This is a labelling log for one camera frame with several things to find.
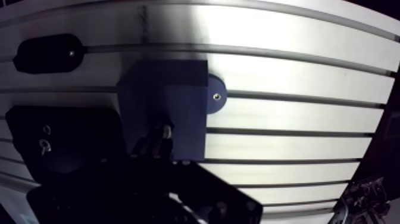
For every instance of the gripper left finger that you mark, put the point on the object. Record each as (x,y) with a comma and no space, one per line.
(93,197)

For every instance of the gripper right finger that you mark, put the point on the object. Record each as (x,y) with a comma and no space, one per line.
(215,197)

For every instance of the black tray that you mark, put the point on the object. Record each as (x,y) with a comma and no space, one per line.
(78,137)

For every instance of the dark blue-grey block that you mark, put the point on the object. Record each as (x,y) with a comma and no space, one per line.
(187,122)

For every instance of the black oval holder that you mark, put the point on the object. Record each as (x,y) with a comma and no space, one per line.
(47,54)

